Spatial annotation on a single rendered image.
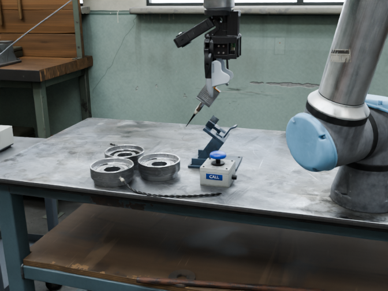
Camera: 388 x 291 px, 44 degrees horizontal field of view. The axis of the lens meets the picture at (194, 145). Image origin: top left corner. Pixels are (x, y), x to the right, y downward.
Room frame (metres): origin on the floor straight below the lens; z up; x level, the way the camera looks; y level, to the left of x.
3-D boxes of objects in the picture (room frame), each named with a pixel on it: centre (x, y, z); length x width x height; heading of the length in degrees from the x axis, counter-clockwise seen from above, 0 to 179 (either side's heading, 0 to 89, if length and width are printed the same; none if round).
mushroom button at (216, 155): (1.09, -0.06, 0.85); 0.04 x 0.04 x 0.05
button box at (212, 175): (1.09, -0.06, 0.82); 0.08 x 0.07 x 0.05; 72
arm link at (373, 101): (0.97, -0.37, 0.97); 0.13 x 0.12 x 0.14; 123
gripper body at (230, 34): (1.21, -0.07, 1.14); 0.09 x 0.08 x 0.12; 75
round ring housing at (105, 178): (1.11, 0.20, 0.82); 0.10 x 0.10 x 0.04
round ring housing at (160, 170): (1.14, 0.09, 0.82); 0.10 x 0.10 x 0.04
